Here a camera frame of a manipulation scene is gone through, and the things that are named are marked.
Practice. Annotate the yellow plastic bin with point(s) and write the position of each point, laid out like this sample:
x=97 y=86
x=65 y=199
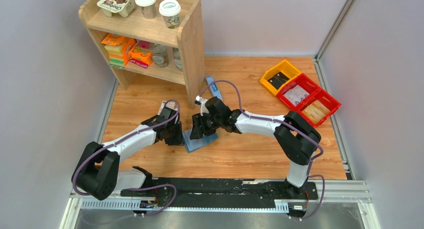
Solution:
x=286 y=68

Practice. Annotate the white lidded paper cup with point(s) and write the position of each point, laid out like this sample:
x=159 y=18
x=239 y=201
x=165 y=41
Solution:
x=170 y=10
x=148 y=8

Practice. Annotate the orange snack box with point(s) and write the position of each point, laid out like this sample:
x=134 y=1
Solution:
x=116 y=40

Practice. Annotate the right glass jar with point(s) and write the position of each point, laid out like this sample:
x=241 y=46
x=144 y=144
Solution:
x=177 y=58

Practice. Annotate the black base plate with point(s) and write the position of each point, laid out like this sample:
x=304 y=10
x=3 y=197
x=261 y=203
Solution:
x=223 y=193

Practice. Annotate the black card in yellow bin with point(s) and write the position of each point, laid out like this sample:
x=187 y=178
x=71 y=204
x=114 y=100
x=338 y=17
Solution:
x=278 y=80

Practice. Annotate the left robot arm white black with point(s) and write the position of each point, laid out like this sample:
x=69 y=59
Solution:
x=98 y=173

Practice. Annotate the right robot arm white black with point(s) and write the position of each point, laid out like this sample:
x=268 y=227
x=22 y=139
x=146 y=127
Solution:
x=297 y=138

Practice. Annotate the right white lidded paper cup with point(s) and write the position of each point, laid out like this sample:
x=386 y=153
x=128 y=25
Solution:
x=170 y=10

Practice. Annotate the left glass jar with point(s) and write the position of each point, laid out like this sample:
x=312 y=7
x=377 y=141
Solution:
x=159 y=54

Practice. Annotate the aluminium rail frame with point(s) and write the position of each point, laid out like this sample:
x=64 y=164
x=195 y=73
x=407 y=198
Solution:
x=342 y=204

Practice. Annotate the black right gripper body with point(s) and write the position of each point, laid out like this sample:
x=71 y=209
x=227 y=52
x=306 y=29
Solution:
x=209 y=123

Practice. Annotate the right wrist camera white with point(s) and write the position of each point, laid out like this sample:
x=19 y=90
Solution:
x=201 y=102

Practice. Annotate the stack of coloured sponges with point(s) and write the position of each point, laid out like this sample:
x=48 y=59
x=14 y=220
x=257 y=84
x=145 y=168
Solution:
x=115 y=54

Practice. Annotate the left white lidded paper cup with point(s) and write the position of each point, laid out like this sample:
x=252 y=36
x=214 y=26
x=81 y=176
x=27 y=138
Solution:
x=148 y=8

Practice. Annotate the glass jar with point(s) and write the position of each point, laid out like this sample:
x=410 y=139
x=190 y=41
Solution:
x=177 y=58
x=159 y=54

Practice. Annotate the orange pink snack bag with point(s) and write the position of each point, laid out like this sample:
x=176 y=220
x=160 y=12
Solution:
x=140 y=54

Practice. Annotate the wooden shelf unit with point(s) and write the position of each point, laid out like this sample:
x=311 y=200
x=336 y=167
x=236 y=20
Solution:
x=188 y=38

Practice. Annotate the near red plastic bin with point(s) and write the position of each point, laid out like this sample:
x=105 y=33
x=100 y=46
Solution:
x=317 y=107

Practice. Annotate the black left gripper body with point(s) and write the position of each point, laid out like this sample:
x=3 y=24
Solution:
x=174 y=136

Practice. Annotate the chocolate pudding cup pack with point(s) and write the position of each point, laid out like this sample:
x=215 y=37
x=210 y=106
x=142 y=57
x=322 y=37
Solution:
x=111 y=7

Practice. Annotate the blue rectangular box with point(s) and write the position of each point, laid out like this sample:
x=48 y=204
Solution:
x=213 y=88

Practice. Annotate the middle red plastic bin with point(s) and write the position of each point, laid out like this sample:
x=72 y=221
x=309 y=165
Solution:
x=296 y=91

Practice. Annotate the red plastic bin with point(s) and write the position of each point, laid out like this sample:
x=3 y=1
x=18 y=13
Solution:
x=296 y=91
x=317 y=107

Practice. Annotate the small pink packet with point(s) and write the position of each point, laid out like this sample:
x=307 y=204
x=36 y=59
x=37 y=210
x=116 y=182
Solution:
x=172 y=105

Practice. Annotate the blue leather card holder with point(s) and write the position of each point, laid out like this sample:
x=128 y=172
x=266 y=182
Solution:
x=192 y=145

